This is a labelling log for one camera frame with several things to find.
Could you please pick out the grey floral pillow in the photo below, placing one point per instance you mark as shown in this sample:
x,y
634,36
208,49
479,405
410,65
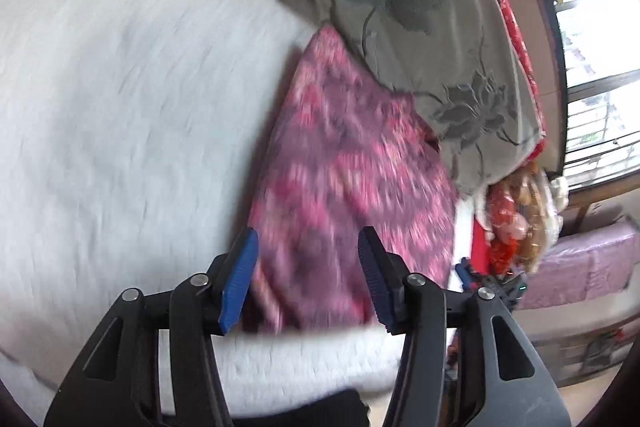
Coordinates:
x,y
425,32

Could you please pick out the translucent plastic storage box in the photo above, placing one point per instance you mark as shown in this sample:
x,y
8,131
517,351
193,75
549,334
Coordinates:
x,y
585,342

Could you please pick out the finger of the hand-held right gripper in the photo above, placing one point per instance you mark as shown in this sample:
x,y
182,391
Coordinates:
x,y
465,272

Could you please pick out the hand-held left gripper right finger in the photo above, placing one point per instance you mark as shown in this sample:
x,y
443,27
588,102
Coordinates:
x,y
374,277

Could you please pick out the clear bag of plush toys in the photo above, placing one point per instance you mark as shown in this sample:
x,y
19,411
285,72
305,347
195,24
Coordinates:
x,y
520,212

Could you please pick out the pink covered bench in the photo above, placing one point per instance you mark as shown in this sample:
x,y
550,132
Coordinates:
x,y
580,262

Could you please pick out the pink floral garment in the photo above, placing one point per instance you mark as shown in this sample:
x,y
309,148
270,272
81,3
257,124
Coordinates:
x,y
340,167

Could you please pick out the barred window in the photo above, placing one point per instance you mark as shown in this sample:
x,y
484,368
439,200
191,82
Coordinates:
x,y
595,32

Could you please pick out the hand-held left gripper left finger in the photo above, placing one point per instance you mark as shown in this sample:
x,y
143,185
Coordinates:
x,y
240,279

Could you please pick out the white quilted mattress cover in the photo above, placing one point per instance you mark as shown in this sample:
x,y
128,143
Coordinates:
x,y
130,107

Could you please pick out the plain red cushion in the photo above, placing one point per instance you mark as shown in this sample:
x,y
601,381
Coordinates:
x,y
479,252

